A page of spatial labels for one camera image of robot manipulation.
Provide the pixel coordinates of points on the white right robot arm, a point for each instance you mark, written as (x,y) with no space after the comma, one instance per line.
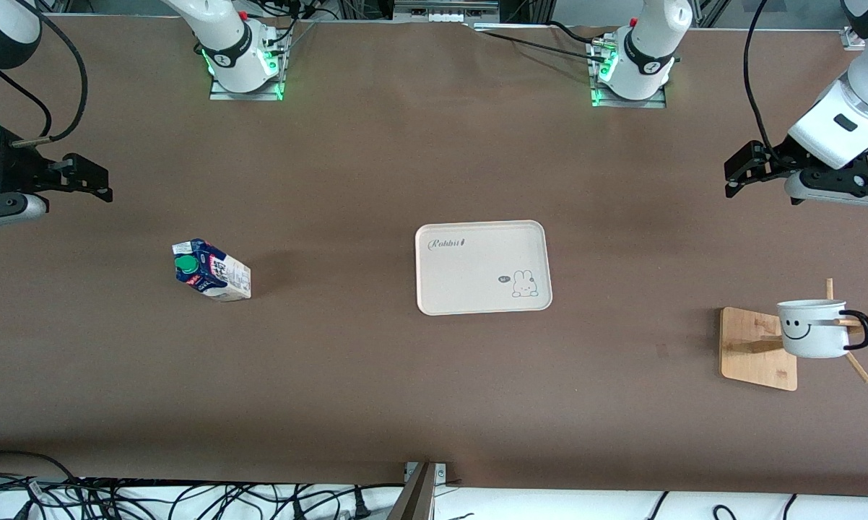
(232,43)

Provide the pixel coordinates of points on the blue white milk carton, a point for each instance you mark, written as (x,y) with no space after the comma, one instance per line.
(221,278)

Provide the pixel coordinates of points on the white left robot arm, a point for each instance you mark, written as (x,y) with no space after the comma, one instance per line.
(647,58)

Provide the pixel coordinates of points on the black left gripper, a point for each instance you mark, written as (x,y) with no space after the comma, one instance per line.
(775,157)

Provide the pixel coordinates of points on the cream rabbit print tray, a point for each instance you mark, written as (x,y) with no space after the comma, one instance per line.
(477,289)

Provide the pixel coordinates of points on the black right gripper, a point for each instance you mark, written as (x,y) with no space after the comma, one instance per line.
(11,172)

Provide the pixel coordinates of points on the white smiley face mug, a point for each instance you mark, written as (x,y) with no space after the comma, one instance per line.
(813,341)

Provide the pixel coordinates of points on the small silver metal bracket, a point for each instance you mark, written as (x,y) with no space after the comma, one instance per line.
(442,473)

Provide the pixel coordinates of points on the wooden mug rack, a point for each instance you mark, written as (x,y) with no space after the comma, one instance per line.
(755,357)

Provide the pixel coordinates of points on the brown table cover sheet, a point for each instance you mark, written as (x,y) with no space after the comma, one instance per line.
(188,397)

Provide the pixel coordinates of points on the grey power strip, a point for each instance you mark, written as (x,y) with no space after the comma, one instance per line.
(441,16)

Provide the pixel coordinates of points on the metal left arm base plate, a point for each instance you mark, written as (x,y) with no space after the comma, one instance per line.
(658,103)

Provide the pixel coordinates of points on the metal table corner bracket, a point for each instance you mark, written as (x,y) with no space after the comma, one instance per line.
(851,40)

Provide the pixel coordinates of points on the dark metal beam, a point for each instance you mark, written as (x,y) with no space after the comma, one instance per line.
(416,498)

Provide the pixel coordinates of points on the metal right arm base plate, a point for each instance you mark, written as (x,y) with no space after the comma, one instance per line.
(221,94)

